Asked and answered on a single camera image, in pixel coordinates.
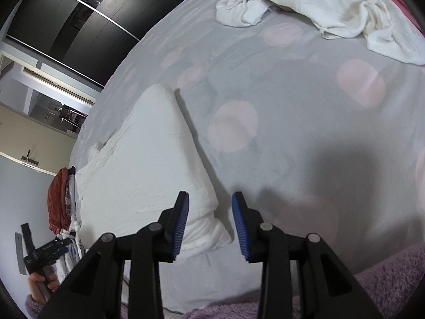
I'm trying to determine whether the white muslin blanket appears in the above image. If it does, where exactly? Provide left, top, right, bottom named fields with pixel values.
left=76, top=83, right=231, bottom=259

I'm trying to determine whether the white folded clothes pile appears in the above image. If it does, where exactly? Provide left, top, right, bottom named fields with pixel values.
left=56, top=229, right=85, bottom=282

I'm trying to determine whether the person left hand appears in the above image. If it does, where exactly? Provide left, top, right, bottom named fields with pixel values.
left=28, top=266, right=60, bottom=305

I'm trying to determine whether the purple fuzzy sleeve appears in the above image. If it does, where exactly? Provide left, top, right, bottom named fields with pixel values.
left=160, top=244, right=424, bottom=318
left=24, top=294, right=47, bottom=319

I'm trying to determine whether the rust red folded sweater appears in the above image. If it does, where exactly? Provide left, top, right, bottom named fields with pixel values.
left=47, top=168, right=71, bottom=235

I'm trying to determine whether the right purple fuzzy sleeve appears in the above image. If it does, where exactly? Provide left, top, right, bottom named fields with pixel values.
left=160, top=244, right=424, bottom=318

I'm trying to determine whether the beige room door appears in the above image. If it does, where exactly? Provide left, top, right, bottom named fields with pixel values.
left=0, top=104, right=76, bottom=176

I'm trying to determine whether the grey polka dot bedsheet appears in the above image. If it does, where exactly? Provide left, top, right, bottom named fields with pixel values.
left=67, top=0, right=425, bottom=315

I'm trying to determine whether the black sliding wardrobe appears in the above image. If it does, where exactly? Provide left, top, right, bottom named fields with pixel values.
left=6, top=0, right=183, bottom=87

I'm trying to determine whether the grey wall switch plate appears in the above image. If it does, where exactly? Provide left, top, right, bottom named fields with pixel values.
left=15, top=233, right=27, bottom=276

